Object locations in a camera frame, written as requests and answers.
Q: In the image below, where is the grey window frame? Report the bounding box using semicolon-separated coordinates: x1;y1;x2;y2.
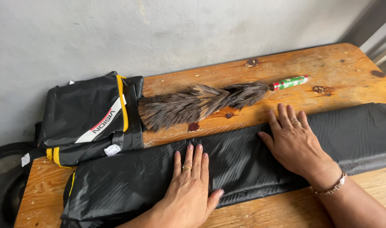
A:
359;13;386;67

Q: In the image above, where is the folded black cover white stripe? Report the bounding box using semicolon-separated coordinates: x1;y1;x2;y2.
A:
38;71;145;168

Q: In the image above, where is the long black nylon cover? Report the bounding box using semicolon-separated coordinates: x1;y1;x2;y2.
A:
60;102;386;228

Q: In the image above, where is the brown feather duster green handle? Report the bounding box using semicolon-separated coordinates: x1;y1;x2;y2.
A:
138;75;309;132

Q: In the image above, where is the white oval paper tag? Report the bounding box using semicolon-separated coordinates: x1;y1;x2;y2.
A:
104;144;121;157

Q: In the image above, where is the gold bracelet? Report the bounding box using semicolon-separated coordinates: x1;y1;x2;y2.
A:
312;172;348;196

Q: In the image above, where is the person's right hand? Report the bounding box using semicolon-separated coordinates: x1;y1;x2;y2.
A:
257;103;342;190

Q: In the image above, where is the black bag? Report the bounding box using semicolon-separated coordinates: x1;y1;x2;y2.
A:
0;122;43;228

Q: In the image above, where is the person's left hand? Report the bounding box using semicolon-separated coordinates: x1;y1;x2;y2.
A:
154;144;225;228

